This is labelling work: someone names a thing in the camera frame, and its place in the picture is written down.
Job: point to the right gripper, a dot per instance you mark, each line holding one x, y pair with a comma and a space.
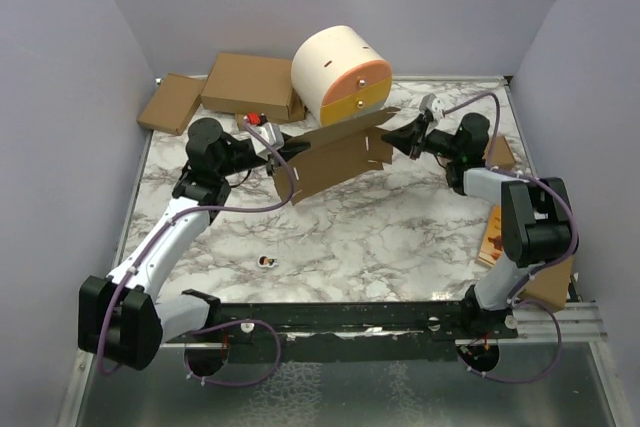
406, 139

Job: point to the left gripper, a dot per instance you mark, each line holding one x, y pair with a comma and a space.
291, 147

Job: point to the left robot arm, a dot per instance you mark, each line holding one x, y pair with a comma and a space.
119, 317

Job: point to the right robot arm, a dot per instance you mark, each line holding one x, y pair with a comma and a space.
537, 225

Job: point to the cardboard box under large box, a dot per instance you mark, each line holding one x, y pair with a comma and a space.
283, 115

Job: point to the large folded cardboard box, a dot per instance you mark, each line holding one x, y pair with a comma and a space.
240, 84

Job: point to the small folded cardboard box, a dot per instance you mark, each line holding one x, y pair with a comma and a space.
502, 156

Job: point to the cardboard box under book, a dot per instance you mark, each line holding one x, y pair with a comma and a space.
550, 286

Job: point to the round cream drawer cabinet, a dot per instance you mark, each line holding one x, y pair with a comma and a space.
338, 75

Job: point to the small cartoon sticker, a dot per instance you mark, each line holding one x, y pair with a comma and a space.
266, 261

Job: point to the orange paperback book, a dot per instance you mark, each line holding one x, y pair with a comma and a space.
491, 247

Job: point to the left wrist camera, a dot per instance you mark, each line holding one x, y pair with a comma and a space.
266, 136

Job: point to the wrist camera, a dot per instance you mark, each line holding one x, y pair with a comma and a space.
266, 136
432, 107

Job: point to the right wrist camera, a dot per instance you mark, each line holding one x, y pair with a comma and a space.
432, 107

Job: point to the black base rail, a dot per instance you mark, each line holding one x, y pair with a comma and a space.
347, 331

